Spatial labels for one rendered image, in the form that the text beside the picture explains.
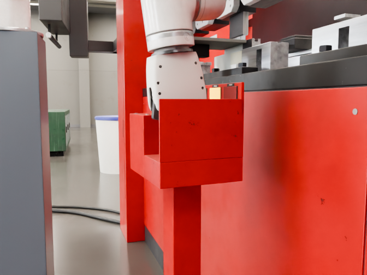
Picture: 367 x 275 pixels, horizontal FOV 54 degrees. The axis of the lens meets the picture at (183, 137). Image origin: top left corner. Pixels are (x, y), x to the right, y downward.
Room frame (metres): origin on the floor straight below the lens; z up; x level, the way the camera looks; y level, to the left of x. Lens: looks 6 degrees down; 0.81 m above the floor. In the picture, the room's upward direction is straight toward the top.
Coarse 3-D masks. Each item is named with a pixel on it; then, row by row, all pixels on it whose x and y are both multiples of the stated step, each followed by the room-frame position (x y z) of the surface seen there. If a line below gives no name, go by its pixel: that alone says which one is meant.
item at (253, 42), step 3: (249, 39) 1.16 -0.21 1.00; (252, 39) 1.15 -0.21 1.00; (255, 39) 1.17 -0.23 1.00; (258, 39) 1.15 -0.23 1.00; (246, 42) 1.18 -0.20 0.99; (249, 42) 1.16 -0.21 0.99; (252, 42) 1.15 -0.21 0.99; (255, 42) 1.15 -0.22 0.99; (258, 42) 1.16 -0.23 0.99; (243, 45) 1.20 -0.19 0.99; (246, 45) 1.18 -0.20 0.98; (249, 45) 1.16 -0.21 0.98; (252, 45) 1.15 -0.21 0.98; (255, 45) 1.15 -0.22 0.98; (243, 48) 1.20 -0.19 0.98; (246, 48) 1.18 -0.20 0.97
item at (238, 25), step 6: (246, 12) 1.22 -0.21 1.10; (234, 18) 1.27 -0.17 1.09; (240, 18) 1.23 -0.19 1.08; (246, 18) 1.22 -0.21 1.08; (234, 24) 1.27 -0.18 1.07; (240, 24) 1.23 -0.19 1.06; (246, 24) 1.22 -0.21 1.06; (234, 30) 1.27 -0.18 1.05; (240, 30) 1.23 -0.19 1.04; (246, 30) 1.22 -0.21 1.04; (234, 36) 1.27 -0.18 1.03; (240, 36) 1.24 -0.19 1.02
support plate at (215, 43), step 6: (198, 42) 1.16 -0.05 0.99; (204, 42) 1.16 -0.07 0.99; (210, 42) 1.16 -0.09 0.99; (216, 42) 1.16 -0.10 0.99; (222, 42) 1.16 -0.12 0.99; (228, 42) 1.16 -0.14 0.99; (234, 42) 1.16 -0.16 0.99; (240, 42) 1.17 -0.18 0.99; (210, 48) 1.29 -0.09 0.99; (216, 48) 1.29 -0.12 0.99; (222, 48) 1.29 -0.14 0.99; (228, 48) 1.29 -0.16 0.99
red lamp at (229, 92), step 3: (225, 87) 0.70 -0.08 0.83; (228, 87) 0.69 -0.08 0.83; (231, 87) 0.68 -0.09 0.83; (234, 87) 0.67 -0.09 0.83; (225, 90) 0.70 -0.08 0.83; (228, 90) 0.69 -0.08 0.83; (231, 90) 0.68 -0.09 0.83; (234, 90) 0.67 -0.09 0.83; (225, 93) 0.70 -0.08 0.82; (228, 93) 0.69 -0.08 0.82; (231, 93) 0.68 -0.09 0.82; (234, 93) 0.67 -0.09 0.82; (225, 96) 0.70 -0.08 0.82; (228, 96) 0.69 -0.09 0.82; (231, 96) 0.68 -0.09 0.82; (234, 96) 0.67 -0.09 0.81
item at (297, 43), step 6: (294, 36) 1.29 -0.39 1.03; (300, 36) 1.29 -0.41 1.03; (306, 36) 1.30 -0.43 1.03; (288, 42) 1.30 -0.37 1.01; (294, 42) 1.27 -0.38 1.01; (300, 42) 1.28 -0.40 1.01; (306, 42) 1.29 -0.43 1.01; (288, 48) 1.30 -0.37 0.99; (294, 48) 1.27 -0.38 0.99; (300, 48) 1.28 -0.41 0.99; (306, 48) 1.29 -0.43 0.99
